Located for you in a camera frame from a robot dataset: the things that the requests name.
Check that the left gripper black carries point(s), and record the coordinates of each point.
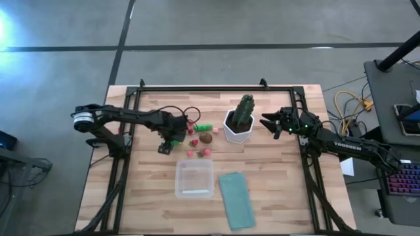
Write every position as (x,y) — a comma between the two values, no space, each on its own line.
(177,126)

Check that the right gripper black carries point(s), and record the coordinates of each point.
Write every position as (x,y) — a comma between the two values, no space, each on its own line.
(288,119)

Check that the small red toy fruit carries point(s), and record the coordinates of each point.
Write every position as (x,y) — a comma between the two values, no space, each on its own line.
(190,131)

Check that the red toy strawberry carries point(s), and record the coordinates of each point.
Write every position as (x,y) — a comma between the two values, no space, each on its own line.
(195,142)

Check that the green toy cucumber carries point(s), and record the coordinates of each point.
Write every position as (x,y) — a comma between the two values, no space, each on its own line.
(204,127)

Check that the small pink toy radish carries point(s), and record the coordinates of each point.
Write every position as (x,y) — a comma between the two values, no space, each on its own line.
(190,153)

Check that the brown toy kiwi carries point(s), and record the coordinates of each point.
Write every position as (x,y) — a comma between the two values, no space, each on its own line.
(205,138)

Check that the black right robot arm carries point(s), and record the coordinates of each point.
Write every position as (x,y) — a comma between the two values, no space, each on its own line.
(348,145)

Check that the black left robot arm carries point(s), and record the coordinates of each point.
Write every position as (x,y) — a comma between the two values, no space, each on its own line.
(131,115)

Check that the clear plastic tupperware container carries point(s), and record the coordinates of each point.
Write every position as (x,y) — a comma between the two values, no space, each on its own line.
(193,178)

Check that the green cactus plant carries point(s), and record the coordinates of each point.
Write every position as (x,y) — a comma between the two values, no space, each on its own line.
(244,109)

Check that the white faceted plant pot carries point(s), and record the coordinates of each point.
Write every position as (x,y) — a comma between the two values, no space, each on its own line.
(238,137)

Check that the pink toy strawberry with leaves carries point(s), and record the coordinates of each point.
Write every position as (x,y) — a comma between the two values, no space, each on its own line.
(206,152)

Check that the teal folded cloth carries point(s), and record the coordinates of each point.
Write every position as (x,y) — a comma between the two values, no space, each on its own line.
(236,201)

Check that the white paper sheet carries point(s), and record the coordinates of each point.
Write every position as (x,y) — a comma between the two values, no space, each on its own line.
(348,167)

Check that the grey desk with pole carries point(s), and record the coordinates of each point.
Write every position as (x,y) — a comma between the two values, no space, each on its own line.
(387,98)

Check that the smartphone on desk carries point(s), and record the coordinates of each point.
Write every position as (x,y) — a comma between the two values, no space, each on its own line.
(410,129)

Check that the black round pole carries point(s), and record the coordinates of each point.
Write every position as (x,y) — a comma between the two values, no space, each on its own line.
(398,51)

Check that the rainbow backlit keyboard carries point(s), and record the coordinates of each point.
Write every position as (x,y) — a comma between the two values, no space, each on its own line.
(405,180)

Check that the dark desk under keyboard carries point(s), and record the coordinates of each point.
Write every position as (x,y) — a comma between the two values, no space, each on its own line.
(400,209)

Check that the black box device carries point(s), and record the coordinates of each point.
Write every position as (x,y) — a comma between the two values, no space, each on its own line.
(6,141)

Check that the black aluminium table frame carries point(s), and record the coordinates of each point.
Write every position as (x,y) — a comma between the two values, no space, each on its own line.
(213,88)

